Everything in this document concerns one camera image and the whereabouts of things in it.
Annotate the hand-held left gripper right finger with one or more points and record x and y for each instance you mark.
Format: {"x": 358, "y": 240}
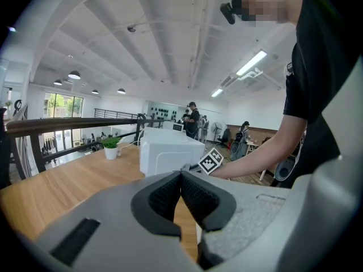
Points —
{"x": 241, "y": 214}

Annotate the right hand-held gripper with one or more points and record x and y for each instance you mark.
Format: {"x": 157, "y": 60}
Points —
{"x": 211, "y": 161}

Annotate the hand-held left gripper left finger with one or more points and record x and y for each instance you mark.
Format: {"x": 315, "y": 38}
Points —
{"x": 113, "y": 222}

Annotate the white box appliance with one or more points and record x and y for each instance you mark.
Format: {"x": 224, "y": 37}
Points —
{"x": 170, "y": 149}

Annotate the person's right forearm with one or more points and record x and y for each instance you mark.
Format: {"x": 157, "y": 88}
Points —
{"x": 249, "y": 163}

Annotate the black office chair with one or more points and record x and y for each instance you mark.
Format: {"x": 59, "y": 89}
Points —
{"x": 225, "y": 137}

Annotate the black standing fan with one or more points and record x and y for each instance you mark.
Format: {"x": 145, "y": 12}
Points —
{"x": 217, "y": 127}

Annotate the short ceiling tube light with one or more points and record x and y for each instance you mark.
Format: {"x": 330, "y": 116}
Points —
{"x": 217, "y": 92}

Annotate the green plant in white pot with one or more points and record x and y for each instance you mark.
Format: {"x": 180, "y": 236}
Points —
{"x": 111, "y": 152}

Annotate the long ceiling tube light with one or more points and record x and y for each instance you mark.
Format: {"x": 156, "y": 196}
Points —
{"x": 251, "y": 62}

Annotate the large window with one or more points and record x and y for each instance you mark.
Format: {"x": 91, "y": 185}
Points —
{"x": 63, "y": 105}

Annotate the person's black clothing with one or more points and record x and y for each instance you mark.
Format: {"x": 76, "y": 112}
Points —
{"x": 317, "y": 67}

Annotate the person's head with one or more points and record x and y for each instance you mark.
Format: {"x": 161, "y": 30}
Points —
{"x": 269, "y": 1}

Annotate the display of black wall headsets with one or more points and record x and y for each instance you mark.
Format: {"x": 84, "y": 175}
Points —
{"x": 163, "y": 112}

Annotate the black head camera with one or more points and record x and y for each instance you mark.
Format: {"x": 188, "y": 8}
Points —
{"x": 228, "y": 11}

